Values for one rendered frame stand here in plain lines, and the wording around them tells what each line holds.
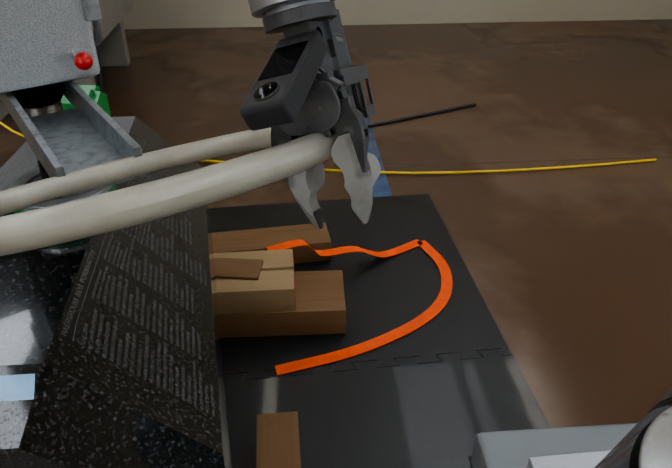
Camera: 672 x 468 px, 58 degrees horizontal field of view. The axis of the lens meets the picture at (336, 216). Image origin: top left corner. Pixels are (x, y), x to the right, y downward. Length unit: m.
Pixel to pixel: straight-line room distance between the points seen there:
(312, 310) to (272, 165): 1.69
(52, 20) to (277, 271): 1.27
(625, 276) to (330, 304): 1.28
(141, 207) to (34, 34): 0.78
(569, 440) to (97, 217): 0.70
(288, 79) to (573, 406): 1.80
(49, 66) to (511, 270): 2.00
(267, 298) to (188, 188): 1.68
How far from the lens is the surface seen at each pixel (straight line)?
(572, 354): 2.36
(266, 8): 0.58
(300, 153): 0.54
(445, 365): 2.18
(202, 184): 0.49
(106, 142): 1.09
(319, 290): 2.27
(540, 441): 0.93
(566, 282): 2.69
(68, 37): 1.24
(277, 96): 0.51
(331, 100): 0.57
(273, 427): 1.83
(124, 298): 1.26
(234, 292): 2.13
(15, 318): 1.17
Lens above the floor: 1.55
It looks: 32 degrees down
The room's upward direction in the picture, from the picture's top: straight up
